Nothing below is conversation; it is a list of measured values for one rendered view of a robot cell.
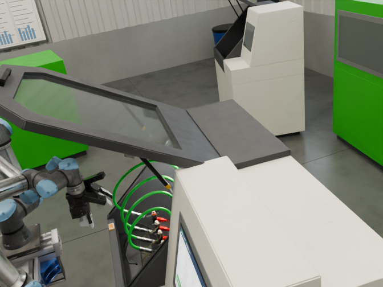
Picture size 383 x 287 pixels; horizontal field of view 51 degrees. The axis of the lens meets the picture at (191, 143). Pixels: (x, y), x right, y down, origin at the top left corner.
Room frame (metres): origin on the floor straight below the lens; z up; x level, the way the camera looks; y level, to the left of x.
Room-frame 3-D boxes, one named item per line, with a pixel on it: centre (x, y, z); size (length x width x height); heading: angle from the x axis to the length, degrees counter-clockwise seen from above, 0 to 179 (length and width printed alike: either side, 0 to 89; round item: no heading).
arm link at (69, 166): (1.51, 0.53, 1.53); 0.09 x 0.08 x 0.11; 143
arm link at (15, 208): (1.76, 1.00, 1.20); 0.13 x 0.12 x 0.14; 150
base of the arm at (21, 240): (1.76, 1.00, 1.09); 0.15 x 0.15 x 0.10
